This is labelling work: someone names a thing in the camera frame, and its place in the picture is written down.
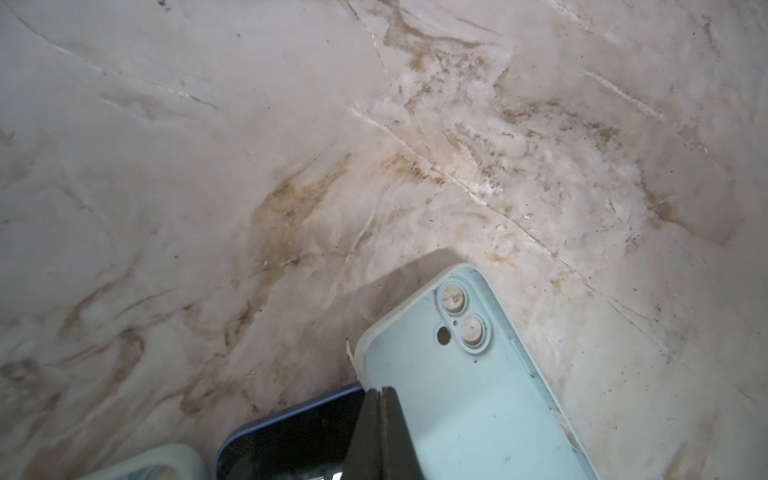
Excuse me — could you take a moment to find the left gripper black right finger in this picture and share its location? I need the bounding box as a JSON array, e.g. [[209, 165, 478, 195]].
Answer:
[[381, 387, 424, 480]]

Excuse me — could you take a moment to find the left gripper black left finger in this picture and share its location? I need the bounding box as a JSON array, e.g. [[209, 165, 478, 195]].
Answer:
[[343, 389, 383, 480]]

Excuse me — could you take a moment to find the light green phone case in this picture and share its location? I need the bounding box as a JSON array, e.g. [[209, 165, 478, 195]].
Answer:
[[352, 264, 596, 479], [81, 443, 210, 480]]

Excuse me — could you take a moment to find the black phone blue back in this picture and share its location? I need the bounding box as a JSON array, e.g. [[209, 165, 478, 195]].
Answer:
[[212, 382, 365, 479]]

